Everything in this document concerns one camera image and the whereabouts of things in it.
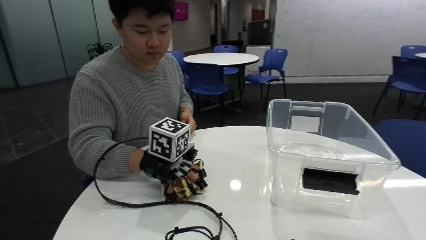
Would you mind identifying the leopard print soft toy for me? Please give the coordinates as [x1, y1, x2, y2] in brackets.
[162, 159, 207, 203]

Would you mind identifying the white cube of black markers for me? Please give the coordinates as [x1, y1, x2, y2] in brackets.
[148, 116, 193, 164]

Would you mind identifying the blue chair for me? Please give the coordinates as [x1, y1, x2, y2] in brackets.
[399, 44, 426, 60]
[371, 55, 426, 120]
[166, 50, 189, 76]
[185, 63, 237, 125]
[213, 44, 241, 76]
[242, 47, 290, 101]

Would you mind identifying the the person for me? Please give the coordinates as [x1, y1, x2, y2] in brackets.
[66, 0, 197, 180]

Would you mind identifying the round white table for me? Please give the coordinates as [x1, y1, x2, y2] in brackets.
[182, 52, 261, 67]

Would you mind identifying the white cabinet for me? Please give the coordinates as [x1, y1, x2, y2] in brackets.
[243, 44, 273, 76]

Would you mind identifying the black label on bin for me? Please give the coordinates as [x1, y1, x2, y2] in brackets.
[301, 167, 361, 196]

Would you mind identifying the green potted plant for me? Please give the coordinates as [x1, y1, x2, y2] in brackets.
[85, 41, 114, 61]

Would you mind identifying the clear plastic storage bin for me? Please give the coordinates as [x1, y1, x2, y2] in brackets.
[265, 98, 402, 221]

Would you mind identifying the black screen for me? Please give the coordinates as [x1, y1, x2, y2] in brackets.
[246, 19, 273, 47]

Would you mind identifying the black cable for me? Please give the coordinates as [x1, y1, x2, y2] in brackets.
[92, 136, 239, 240]

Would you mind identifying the pink wall sign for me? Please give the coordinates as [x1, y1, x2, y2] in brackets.
[172, 1, 190, 22]

